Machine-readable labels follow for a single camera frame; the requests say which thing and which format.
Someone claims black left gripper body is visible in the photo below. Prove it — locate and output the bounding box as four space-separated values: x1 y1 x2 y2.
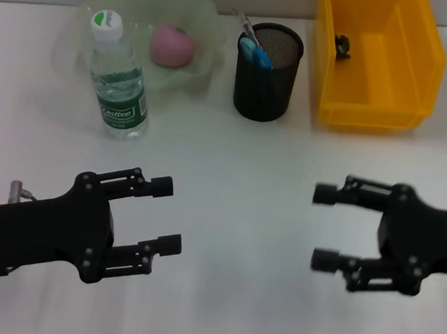
0 164 121 288

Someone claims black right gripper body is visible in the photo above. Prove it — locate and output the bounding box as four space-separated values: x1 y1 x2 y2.
371 182 447 300

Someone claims clear bottle green label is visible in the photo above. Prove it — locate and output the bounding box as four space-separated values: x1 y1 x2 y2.
81 8 159 143

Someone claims pink toy peach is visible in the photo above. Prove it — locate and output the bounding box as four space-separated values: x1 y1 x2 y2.
149 22 199 69

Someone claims green plastic wrapper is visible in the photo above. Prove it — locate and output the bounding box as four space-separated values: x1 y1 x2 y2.
332 32 353 62

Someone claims silver pen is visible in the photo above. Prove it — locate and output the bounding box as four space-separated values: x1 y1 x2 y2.
239 15 264 49

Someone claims green translucent fruit plate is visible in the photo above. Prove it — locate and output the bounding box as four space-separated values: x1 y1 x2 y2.
71 0 229 97

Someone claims black mesh pen holder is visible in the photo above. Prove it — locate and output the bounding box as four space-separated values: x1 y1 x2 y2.
231 20 306 125

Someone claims yellow plastic bin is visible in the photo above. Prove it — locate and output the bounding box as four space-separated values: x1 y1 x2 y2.
306 0 447 135

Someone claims left gripper cable with connector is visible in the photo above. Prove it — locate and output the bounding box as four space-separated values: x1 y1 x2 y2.
8 180 39 207

